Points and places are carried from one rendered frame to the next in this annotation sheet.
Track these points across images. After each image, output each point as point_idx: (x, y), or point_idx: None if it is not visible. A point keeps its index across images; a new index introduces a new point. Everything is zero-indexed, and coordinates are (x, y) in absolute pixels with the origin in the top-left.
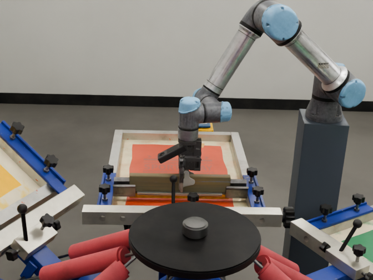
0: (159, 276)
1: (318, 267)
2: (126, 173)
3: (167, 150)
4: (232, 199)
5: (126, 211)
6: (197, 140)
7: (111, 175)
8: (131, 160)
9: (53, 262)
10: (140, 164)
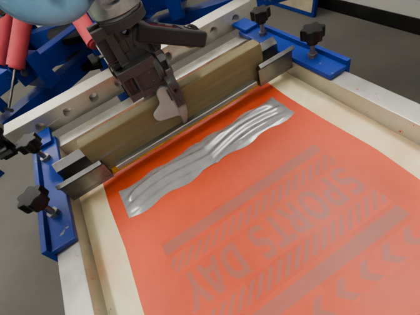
0: None
1: None
2: (352, 127)
3: (179, 27)
4: (104, 184)
5: (199, 19)
6: (96, 24)
7: (325, 65)
8: (418, 180)
9: None
10: (375, 180)
